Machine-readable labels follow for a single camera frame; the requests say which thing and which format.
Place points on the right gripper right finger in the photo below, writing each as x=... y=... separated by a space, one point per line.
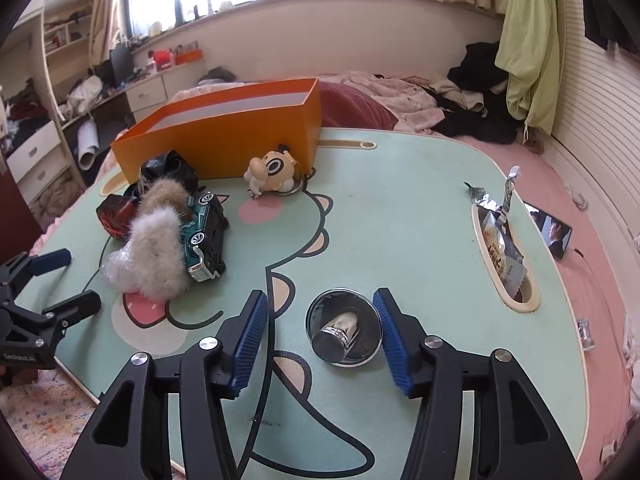
x=515 y=435

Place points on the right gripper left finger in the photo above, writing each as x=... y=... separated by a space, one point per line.
x=127 y=436

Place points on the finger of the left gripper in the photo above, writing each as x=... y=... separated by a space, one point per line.
x=20 y=269
x=73 y=310

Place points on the shiny metal round lid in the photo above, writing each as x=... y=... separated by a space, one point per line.
x=343 y=328

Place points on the red object on desk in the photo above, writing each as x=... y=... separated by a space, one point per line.
x=164 y=59

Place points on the clear plastic wrapped bundle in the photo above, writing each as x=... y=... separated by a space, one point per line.
x=118 y=270

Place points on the colourful speckled rug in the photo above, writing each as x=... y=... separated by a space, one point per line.
x=47 y=411

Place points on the white fluffy fur scrunchie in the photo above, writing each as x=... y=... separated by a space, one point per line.
x=156 y=255

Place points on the rolled white paper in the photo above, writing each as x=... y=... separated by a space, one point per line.
x=88 y=144

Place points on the brown fluffy fur scrunchie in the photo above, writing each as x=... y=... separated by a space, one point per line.
x=167 y=192

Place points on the green toy car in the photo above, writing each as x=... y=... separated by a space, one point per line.
x=203 y=238

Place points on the black satin lace scrunchie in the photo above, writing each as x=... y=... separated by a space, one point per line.
x=170 y=165

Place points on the silver snack wrapper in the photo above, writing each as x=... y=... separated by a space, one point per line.
x=504 y=255

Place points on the white drawer cabinet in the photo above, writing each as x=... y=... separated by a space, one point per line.
x=146 y=93

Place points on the smartphone on bed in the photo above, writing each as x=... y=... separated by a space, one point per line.
x=555 y=232

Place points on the orange cardboard box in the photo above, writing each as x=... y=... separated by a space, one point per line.
x=218 y=133

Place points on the black computer monitor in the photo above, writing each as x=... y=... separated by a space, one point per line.
x=122 y=64

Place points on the orange tray on desk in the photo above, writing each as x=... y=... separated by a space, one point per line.
x=186 y=57

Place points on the black clothes pile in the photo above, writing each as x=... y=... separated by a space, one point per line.
x=472 y=97

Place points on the red pillow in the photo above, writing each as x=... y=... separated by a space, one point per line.
x=343 y=106

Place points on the pink floral quilt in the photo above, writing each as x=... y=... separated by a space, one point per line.
x=413 y=108

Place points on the green hanging garment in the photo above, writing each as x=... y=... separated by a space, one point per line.
x=529 y=51

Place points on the black hanging garment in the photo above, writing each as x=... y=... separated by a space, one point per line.
x=603 y=26

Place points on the cartoon pig figure keychain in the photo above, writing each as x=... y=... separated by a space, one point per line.
x=275 y=172

